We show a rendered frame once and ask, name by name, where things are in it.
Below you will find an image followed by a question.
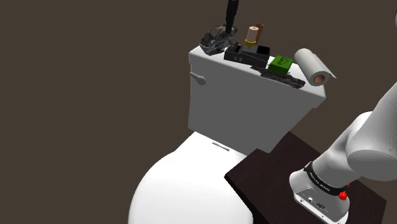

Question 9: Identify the white toilet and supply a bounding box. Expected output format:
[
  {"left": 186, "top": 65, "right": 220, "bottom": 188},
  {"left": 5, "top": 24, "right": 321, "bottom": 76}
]
[{"left": 127, "top": 45, "right": 327, "bottom": 224}]

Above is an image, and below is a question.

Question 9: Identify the crumpled clear glass holder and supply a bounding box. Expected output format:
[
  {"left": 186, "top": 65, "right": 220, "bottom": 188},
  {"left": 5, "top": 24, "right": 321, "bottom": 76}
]
[{"left": 199, "top": 24, "right": 239, "bottom": 57}]

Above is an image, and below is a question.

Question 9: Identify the black wedge-shaped device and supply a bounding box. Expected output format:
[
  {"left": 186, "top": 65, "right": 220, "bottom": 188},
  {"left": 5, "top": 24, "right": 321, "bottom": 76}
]
[{"left": 223, "top": 44, "right": 269, "bottom": 69}]

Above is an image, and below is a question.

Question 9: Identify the small black open box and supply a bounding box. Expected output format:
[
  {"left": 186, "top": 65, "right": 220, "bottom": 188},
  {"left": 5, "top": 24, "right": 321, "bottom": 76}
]
[{"left": 256, "top": 45, "right": 271, "bottom": 57}]

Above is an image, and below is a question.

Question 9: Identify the green box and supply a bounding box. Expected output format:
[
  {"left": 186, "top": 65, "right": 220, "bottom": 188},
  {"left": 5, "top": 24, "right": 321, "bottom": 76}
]
[{"left": 267, "top": 55, "right": 293, "bottom": 76}]

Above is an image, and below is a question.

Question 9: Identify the beige candle on yellow base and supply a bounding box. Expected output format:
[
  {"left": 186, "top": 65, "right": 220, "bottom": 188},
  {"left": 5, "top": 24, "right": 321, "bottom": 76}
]
[{"left": 244, "top": 25, "right": 260, "bottom": 50}]

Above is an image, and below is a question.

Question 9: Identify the dark flat cloth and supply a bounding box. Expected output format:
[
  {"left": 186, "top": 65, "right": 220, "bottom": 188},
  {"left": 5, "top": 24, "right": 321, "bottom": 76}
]
[{"left": 250, "top": 65, "right": 306, "bottom": 90}]

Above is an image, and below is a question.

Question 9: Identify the dark brown robot stand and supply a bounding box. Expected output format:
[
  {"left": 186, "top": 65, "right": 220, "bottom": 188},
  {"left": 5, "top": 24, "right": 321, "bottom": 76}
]
[{"left": 224, "top": 130, "right": 387, "bottom": 224}]

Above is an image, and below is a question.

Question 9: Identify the black upright stick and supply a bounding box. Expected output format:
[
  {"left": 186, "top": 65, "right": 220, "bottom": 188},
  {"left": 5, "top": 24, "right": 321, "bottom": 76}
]
[{"left": 225, "top": 0, "right": 240, "bottom": 35}]

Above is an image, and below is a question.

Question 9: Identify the brown cylinder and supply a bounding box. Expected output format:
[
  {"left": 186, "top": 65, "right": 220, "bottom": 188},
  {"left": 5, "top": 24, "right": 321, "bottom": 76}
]
[{"left": 254, "top": 22, "right": 265, "bottom": 43}]

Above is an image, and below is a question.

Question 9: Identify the white paper towel roll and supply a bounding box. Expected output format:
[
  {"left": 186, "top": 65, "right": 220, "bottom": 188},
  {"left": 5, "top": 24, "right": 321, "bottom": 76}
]
[{"left": 293, "top": 48, "right": 337, "bottom": 87}]

